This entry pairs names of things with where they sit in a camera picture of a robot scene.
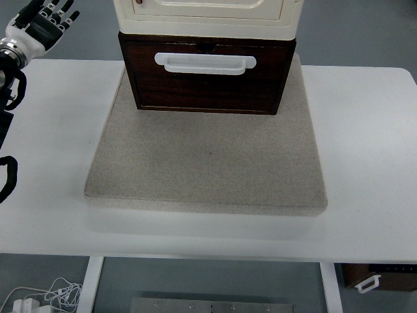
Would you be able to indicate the white table leg right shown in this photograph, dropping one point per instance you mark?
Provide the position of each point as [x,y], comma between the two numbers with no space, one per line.
[331,288]

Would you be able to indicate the white power adapter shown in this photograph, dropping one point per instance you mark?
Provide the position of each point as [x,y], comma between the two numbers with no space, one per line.
[29,305]

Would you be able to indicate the dark wood drawer cabinet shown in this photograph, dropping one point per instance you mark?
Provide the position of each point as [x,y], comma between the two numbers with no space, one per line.
[208,39]

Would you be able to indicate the beige fabric mat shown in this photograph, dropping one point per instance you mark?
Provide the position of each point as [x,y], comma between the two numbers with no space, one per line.
[210,162]

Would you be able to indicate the cream upper cabinet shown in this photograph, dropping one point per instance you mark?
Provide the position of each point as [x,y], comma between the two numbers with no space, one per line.
[262,19]

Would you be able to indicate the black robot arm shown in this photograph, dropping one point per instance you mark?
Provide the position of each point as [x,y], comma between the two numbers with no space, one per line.
[13,86]

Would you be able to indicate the white table leg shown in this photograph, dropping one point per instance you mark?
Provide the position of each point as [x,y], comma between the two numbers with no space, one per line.
[90,284]
[331,288]

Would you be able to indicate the spare brown drawer on floor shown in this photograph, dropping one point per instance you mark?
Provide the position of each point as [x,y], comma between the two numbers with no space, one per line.
[365,277]

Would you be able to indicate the white table leg left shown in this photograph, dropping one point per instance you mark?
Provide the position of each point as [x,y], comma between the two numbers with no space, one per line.
[90,284]

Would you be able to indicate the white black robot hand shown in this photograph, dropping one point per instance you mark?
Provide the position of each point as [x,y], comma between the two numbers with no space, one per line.
[30,35]

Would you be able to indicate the white drawer handle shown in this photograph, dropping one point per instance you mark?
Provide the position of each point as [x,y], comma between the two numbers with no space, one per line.
[192,63]

